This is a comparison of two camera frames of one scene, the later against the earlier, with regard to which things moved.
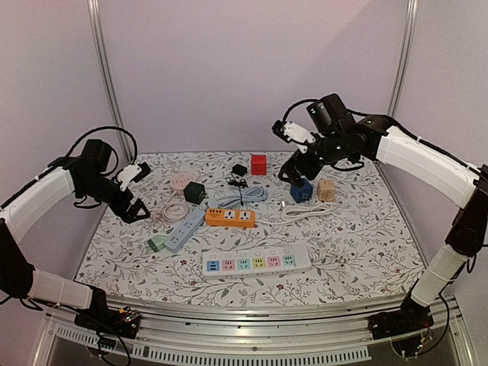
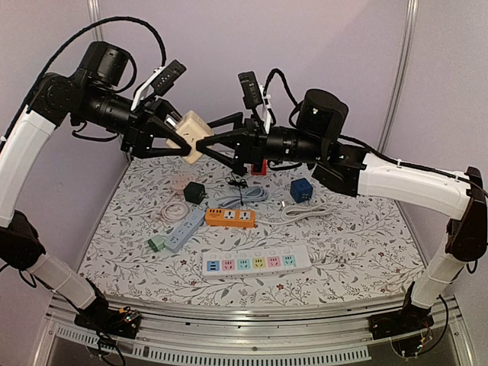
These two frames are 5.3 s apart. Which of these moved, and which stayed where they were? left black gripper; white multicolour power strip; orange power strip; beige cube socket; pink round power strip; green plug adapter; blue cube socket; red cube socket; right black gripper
Moved: right black gripper; beige cube socket; left black gripper
Stayed: red cube socket; white multicolour power strip; blue cube socket; green plug adapter; pink round power strip; orange power strip
